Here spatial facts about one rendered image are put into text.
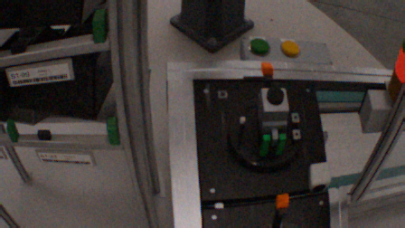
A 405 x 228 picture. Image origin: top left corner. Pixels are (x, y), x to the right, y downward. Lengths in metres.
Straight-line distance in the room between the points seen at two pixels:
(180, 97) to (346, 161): 0.37
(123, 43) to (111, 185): 0.64
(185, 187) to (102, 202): 0.19
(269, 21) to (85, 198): 0.64
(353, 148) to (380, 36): 1.75
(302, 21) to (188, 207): 0.63
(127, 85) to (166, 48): 0.76
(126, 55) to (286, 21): 0.92
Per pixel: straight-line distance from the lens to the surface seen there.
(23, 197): 1.08
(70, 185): 1.06
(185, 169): 0.95
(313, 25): 1.35
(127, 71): 0.46
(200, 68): 1.07
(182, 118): 1.01
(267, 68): 0.93
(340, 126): 1.09
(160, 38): 1.26
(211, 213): 0.90
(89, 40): 0.44
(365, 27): 2.76
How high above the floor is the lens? 1.79
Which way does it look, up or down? 55 degrees down
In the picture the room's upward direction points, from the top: 2 degrees clockwise
